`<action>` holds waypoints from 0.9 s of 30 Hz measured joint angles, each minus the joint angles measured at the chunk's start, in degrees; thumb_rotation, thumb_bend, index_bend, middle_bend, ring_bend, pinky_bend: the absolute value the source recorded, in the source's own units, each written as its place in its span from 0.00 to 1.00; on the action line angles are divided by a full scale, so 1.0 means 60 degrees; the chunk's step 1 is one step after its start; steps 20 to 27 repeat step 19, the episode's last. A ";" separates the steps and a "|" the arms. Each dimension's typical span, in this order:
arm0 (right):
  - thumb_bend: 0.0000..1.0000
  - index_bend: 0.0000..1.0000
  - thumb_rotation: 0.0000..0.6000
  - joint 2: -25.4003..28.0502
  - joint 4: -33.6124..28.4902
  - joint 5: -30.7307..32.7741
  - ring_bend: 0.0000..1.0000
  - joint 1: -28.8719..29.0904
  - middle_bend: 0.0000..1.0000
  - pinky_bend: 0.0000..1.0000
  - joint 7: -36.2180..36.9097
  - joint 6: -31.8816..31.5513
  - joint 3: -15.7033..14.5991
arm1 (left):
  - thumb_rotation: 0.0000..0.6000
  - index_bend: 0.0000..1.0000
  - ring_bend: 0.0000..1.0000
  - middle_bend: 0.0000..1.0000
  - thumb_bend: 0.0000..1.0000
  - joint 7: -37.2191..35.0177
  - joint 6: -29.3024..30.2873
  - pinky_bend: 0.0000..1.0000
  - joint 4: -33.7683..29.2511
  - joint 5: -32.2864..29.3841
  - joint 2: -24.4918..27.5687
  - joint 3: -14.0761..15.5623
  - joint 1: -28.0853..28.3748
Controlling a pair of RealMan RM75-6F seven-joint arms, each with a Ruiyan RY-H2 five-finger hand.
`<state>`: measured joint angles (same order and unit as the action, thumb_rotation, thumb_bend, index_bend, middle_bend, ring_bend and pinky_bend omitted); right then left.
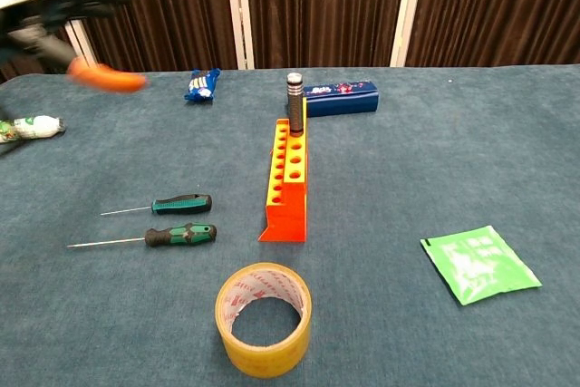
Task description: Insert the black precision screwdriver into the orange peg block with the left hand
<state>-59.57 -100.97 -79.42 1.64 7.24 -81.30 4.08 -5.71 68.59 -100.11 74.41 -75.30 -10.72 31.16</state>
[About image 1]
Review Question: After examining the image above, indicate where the black metal handle screwdriver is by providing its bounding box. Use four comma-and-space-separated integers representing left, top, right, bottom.
284, 73, 305, 138

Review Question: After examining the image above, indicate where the slim green black screwdriver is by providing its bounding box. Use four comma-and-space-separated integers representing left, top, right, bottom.
100, 194, 213, 217

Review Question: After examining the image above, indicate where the thick green black screwdriver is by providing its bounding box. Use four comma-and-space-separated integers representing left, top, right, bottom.
67, 222, 218, 251

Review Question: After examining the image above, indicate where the orange yellow perforated block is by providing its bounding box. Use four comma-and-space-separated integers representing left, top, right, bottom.
257, 97, 310, 243

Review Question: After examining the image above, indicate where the white green plastic bottle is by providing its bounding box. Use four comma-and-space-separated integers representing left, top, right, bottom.
0, 114, 67, 144

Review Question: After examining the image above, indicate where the blue cookie packet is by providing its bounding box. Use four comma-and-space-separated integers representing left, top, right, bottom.
183, 67, 222, 105

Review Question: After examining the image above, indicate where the dark brown pleated curtain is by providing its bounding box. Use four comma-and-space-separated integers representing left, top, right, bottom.
0, 0, 580, 84

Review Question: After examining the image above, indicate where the long blue printed box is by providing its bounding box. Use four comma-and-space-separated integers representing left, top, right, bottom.
302, 79, 381, 117

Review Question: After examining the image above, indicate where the blue felt table cover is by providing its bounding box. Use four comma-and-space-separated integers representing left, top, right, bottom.
0, 64, 580, 387

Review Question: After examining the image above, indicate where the green sachet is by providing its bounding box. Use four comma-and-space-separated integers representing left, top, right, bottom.
420, 225, 544, 306

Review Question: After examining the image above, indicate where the white frame post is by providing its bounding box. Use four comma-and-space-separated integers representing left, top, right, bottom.
32, 0, 102, 74
224, 0, 256, 71
389, 0, 430, 68

